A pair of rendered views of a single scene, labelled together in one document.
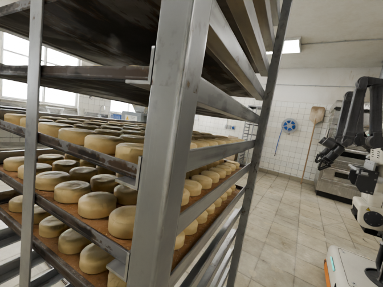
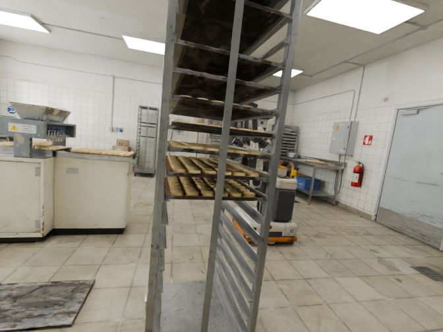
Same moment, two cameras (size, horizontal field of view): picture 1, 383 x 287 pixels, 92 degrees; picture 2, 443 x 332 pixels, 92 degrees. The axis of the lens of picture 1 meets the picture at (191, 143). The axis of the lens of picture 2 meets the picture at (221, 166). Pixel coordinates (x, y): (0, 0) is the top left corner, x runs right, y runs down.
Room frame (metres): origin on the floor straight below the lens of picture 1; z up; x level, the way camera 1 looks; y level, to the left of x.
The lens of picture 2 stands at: (-0.33, 0.79, 1.19)
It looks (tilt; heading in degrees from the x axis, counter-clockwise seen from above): 7 degrees down; 316
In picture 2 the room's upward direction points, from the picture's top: 6 degrees clockwise
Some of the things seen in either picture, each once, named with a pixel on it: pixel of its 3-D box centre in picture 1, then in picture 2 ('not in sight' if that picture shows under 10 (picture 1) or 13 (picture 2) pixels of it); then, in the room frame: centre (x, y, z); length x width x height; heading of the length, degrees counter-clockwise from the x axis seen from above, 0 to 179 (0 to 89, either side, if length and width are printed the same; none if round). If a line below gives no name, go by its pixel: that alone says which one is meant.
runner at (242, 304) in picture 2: not in sight; (227, 272); (0.45, -0.09, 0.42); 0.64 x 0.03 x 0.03; 153
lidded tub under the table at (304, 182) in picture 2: not in sight; (307, 182); (1.91, -4.32, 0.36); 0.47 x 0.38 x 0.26; 61
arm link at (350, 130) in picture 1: (354, 113); (246, 122); (1.24, -1.02, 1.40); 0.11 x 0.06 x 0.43; 149
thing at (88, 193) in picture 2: not in sight; (96, 192); (2.33, 0.16, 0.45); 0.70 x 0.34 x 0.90; 62
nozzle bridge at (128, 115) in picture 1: (150, 127); (43, 138); (2.57, 0.60, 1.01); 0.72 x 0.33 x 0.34; 152
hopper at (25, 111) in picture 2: (151, 109); (44, 114); (2.57, 0.60, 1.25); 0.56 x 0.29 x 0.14; 152
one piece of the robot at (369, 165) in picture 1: (364, 174); (250, 158); (1.34, -1.28, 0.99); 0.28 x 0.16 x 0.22; 149
